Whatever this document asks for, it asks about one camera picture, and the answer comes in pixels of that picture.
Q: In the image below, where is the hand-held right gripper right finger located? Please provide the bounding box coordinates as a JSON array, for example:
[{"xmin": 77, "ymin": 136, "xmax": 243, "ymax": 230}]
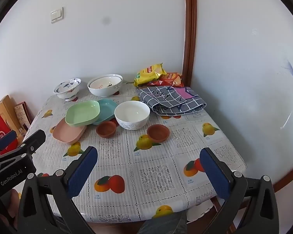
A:
[{"xmin": 199, "ymin": 147, "xmax": 280, "ymax": 234}]

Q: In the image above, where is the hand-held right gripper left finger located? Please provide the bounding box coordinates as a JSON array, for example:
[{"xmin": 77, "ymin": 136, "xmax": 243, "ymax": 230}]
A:
[{"xmin": 17, "ymin": 146, "xmax": 98, "ymax": 234}]

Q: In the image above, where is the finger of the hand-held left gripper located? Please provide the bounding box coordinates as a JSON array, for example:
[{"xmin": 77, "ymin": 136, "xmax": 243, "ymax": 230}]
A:
[
  {"xmin": 0, "ymin": 130, "xmax": 17, "ymax": 156},
  {"xmin": 21, "ymin": 130, "xmax": 46, "ymax": 153}
]

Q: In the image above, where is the pink square plate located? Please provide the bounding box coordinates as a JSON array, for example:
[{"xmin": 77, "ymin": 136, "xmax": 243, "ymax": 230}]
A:
[{"xmin": 52, "ymin": 118, "xmax": 87, "ymax": 144}]

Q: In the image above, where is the small brown bowl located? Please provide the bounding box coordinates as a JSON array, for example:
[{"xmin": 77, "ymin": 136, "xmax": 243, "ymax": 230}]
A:
[
  {"xmin": 147, "ymin": 124, "xmax": 170, "ymax": 142},
  {"xmin": 96, "ymin": 121, "xmax": 117, "ymax": 138}
]

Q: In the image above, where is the green square plate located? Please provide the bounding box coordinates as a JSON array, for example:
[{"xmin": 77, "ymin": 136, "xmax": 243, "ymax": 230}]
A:
[{"xmin": 65, "ymin": 100, "xmax": 100, "ymax": 127}]

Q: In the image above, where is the teal square plate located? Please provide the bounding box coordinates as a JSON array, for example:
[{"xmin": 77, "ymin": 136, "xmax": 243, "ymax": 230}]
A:
[{"xmin": 93, "ymin": 99, "xmax": 119, "ymax": 125}]

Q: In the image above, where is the person's left hand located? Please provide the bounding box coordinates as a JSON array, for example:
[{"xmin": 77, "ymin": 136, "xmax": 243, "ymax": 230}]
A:
[{"xmin": 0, "ymin": 189, "xmax": 22, "ymax": 230}]

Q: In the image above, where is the fruit printed tablecloth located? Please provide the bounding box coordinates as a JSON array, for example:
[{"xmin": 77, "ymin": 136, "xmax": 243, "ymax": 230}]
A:
[{"xmin": 29, "ymin": 82, "xmax": 247, "ymax": 222}]

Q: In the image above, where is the blue patterned white bowl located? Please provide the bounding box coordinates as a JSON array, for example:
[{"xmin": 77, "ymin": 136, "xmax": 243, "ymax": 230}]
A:
[{"xmin": 54, "ymin": 78, "xmax": 81, "ymax": 102}]

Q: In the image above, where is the wooden baseboard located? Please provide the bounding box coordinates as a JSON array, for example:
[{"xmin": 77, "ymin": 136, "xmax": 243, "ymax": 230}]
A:
[{"xmin": 271, "ymin": 162, "xmax": 293, "ymax": 193}]

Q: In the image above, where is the plain white bowl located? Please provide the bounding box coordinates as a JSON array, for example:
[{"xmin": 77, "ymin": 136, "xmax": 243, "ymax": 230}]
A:
[{"xmin": 114, "ymin": 100, "xmax": 150, "ymax": 130}]

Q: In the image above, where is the large white bowl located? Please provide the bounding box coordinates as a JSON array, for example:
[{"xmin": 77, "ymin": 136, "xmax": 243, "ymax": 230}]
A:
[{"xmin": 87, "ymin": 74, "xmax": 123, "ymax": 97}]

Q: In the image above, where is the grey checked cloth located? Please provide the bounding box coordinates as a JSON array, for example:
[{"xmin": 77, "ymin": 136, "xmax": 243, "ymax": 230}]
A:
[{"xmin": 137, "ymin": 85, "xmax": 207, "ymax": 116}]

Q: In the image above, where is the white bowl with orange print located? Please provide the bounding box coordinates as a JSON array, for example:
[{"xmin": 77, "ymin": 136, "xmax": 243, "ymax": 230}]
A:
[{"xmin": 90, "ymin": 76, "xmax": 121, "ymax": 89}]

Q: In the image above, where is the red snack packet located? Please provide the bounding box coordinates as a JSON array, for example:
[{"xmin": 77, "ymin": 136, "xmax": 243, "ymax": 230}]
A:
[{"xmin": 157, "ymin": 73, "xmax": 183, "ymax": 88}]

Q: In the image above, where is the yellow snack packet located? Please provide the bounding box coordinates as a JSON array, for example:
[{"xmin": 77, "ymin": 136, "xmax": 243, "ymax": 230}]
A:
[{"xmin": 134, "ymin": 63, "xmax": 167, "ymax": 87}]

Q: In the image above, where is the white light switch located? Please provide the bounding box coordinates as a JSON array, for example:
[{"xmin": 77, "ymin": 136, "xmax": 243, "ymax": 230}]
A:
[{"xmin": 50, "ymin": 8, "xmax": 63, "ymax": 23}]

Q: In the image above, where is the wooden door frame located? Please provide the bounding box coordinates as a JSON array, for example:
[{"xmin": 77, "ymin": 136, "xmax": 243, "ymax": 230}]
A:
[{"xmin": 182, "ymin": 0, "xmax": 198, "ymax": 88}]

